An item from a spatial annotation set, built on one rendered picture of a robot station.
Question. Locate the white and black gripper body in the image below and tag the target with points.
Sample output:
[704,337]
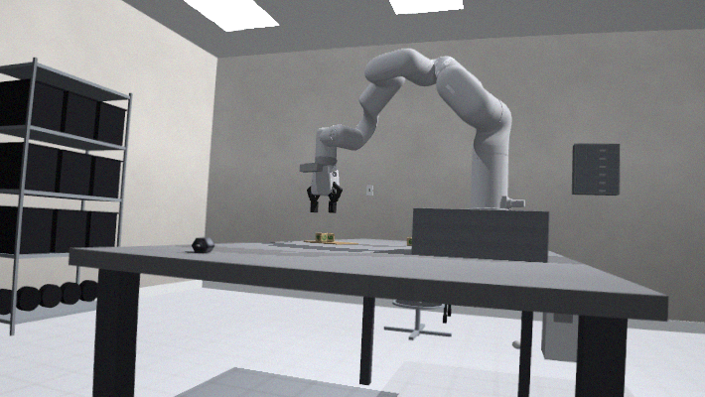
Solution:
[322,182]

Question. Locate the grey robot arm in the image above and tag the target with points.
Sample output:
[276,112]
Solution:
[461,91]

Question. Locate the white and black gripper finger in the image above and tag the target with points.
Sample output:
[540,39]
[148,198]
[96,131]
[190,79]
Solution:
[313,200]
[334,197]

